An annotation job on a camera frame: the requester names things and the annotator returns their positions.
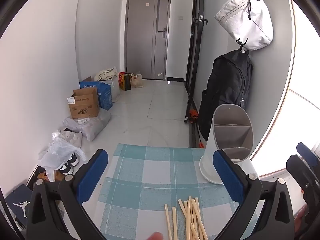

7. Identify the white sling bag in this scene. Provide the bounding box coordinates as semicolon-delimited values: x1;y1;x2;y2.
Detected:
214;0;274;51

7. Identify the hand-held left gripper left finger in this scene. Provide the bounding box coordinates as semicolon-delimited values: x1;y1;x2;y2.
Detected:
26;149;108;240

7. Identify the teal checked tablecloth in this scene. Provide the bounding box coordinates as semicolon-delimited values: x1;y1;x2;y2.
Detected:
96;144;258;240

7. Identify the beige cloth bag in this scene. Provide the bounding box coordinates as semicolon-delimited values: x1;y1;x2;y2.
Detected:
94;67;118;82

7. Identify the yellow black paper bag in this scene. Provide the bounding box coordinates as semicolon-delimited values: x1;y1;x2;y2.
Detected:
120;72;132;91

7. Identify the black sliding door frame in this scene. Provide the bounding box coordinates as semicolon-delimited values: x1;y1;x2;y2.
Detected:
184;0;209;148

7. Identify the round gold-framed mirror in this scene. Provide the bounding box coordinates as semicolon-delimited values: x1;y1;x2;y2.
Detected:
251;0;320;178

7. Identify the crumpled white plastic bag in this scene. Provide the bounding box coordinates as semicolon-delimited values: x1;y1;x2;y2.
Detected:
38;137;87;182

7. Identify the white parcel bag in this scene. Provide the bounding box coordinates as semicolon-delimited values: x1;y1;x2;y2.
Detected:
52;129;82;147

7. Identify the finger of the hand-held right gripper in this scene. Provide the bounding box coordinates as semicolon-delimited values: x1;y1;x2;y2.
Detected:
286;155;316;189
296;142;320;164

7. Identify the blue cardboard box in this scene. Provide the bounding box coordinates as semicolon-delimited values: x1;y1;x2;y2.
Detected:
79;81;113;111

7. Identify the pile of wooden chopsticks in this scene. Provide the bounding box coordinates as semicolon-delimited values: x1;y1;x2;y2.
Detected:
164;196;209;240

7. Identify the person's right hand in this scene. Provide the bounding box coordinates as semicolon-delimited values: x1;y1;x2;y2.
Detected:
294;204;309;233

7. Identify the brown cardboard box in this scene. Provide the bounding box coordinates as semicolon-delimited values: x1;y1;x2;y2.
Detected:
67;86;100;119

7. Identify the grey door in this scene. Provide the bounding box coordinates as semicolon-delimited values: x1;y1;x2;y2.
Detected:
124;0;172;81

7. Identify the grey parcel bag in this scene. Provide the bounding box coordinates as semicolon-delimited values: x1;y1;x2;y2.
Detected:
63;110;112;142

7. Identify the brown shoe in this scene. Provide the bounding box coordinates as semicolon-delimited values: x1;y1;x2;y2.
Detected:
37;171;64;183

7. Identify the translucent white plastic bag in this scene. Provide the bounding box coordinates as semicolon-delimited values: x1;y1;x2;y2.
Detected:
104;79;120;102

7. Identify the white utensil holder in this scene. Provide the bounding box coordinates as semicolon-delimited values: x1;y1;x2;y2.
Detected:
199;104;254;185

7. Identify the dark blue shoe box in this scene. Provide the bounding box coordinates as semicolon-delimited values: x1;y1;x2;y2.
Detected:
5;184;34;228

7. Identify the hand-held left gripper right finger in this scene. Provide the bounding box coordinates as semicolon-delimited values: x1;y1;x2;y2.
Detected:
213;149;295;240

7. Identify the beige plastic bag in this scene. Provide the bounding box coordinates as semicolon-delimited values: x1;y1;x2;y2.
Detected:
130;74;145;88

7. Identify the black white sneaker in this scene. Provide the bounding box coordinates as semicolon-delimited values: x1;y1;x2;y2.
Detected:
60;163;75;175
67;152;80;167

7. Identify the black backpack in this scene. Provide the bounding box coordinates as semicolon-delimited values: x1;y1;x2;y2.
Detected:
197;50;253;140

